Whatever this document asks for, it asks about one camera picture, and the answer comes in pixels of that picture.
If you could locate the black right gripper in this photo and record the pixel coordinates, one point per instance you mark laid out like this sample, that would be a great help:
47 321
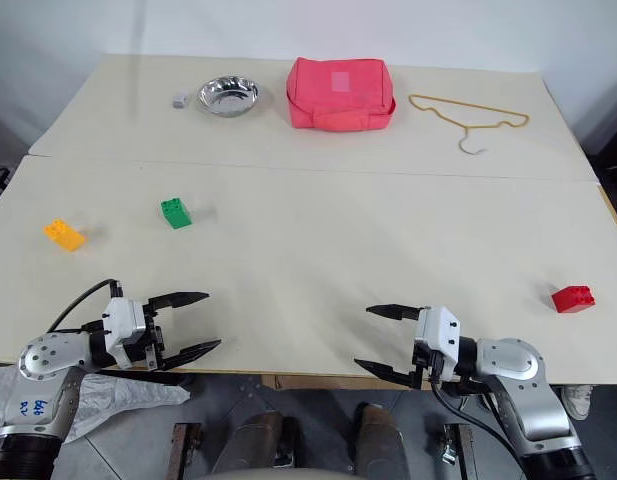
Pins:
428 367

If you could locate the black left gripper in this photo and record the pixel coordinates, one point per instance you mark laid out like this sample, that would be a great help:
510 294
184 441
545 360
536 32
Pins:
150 334

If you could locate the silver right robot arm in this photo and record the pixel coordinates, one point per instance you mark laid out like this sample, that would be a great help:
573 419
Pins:
525 380

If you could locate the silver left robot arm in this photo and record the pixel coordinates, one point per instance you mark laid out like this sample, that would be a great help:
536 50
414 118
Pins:
48 361

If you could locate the white plastic sheet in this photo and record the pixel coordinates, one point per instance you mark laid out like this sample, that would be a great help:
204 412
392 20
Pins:
103 395

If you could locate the green toy brick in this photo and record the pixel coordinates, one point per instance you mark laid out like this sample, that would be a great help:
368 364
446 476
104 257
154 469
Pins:
176 213

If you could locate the orange toy brick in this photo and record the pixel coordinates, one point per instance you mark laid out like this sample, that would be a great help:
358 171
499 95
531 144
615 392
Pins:
64 234

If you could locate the red toy brick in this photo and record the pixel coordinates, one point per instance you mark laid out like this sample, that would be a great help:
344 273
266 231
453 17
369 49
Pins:
573 299

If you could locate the white sneaker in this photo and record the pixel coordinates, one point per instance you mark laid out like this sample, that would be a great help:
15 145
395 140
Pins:
578 400

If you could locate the small grey eraser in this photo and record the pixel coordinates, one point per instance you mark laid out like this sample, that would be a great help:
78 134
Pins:
180 99

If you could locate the steel bowl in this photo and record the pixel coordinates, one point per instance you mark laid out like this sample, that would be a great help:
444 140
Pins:
229 95

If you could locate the red fabric bag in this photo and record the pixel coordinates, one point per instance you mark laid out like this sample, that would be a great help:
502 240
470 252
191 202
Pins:
340 95

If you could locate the black equipment case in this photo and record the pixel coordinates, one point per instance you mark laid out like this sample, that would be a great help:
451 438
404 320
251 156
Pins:
613 187

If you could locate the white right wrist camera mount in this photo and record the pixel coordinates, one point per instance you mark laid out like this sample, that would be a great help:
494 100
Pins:
438 332

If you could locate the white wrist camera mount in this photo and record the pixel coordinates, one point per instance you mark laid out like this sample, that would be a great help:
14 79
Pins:
123 325
438 332

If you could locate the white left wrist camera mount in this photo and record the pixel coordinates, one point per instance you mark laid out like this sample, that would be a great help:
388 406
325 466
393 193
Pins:
123 325

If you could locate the rusty metal base bracket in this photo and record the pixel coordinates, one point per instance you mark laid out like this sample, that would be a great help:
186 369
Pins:
180 450
455 450

